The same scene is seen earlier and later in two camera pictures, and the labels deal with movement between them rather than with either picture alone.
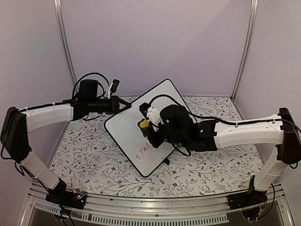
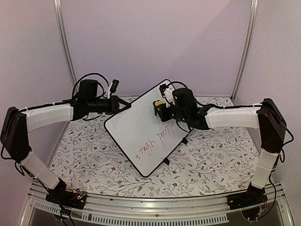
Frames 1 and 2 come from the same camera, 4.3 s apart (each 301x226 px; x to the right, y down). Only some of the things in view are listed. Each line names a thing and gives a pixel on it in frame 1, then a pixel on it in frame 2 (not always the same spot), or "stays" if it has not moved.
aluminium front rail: [110, 209] stays
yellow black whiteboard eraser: [143, 123] -> [157, 104]
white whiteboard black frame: [123, 128] stays
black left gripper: [115, 104] stays
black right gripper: [155, 141] -> [163, 115]
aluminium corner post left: [59, 23] stays
